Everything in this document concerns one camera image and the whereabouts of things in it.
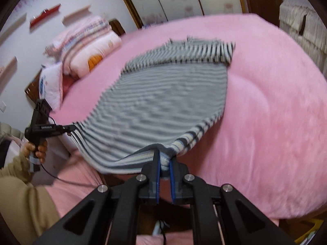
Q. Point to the cream lace furniture cover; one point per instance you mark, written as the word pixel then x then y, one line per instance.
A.
pixel 304 30

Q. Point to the pink frilled pillow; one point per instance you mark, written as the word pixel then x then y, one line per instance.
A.
pixel 81 28

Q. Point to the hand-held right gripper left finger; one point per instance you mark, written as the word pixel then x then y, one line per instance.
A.
pixel 158 176

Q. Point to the red wall shelf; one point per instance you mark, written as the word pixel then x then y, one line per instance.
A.
pixel 44 16

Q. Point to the striped long-sleeve shirt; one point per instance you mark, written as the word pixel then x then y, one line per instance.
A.
pixel 158 102

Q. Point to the person's left forearm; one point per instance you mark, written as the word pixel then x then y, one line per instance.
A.
pixel 23 204

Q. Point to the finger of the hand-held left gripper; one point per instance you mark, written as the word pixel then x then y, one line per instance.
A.
pixel 69 126
pixel 69 133

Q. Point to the white pink-edged pillow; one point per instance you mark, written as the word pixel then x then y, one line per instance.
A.
pixel 52 84

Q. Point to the floral sliding-door wardrobe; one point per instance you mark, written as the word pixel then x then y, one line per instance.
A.
pixel 178 0

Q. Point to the wooden wall shelf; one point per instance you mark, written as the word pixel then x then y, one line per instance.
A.
pixel 12 28
pixel 9 69
pixel 76 14

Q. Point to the folded striped blanket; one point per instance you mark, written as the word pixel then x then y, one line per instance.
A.
pixel 84 42

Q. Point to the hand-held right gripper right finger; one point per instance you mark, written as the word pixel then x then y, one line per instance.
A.
pixel 171 181

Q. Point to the pink plush bed blanket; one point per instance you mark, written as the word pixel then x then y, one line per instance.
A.
pixel 268 107

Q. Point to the person's left hand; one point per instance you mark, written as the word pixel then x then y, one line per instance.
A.
pixel 41 153

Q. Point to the stack of pillows and quilt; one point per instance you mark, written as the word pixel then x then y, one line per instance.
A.
pixel 117 26

